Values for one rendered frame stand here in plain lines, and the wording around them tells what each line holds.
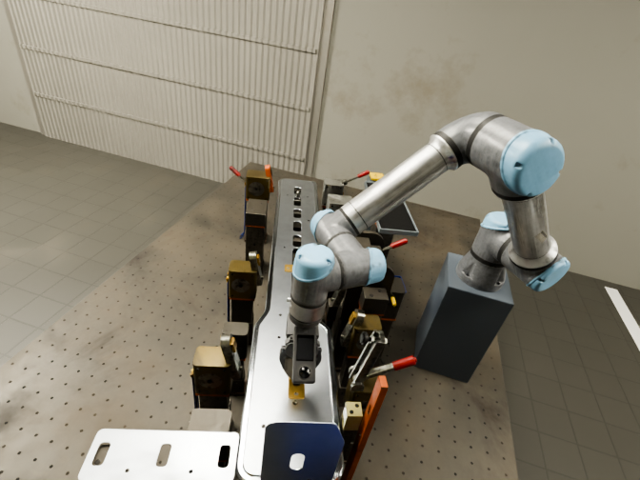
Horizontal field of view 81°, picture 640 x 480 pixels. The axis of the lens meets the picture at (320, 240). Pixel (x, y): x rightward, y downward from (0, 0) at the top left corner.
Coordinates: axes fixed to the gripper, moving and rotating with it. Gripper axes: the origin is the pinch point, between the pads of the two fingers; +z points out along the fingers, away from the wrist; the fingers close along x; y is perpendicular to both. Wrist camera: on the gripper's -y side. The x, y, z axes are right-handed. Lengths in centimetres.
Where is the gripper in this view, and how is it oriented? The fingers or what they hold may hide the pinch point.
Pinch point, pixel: (296, 378)
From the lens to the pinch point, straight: 94.3
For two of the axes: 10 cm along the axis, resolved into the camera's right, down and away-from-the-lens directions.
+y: -0.4, -5.7, 8.2
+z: -1.3, 8.2, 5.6
